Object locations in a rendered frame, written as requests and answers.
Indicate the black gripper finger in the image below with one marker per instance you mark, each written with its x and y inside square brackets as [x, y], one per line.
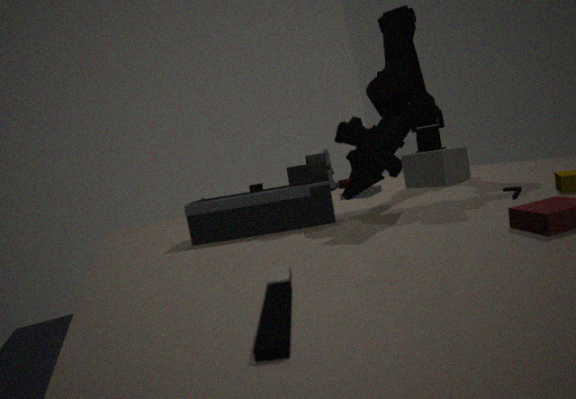
[353, 167]
[364, 177]

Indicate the olive yellow block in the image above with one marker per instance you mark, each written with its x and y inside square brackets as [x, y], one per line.
[566, 181]

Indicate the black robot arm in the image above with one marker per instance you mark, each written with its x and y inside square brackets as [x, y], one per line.
[399, 84]

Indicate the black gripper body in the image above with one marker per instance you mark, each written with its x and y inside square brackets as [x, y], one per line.
[379, 155]

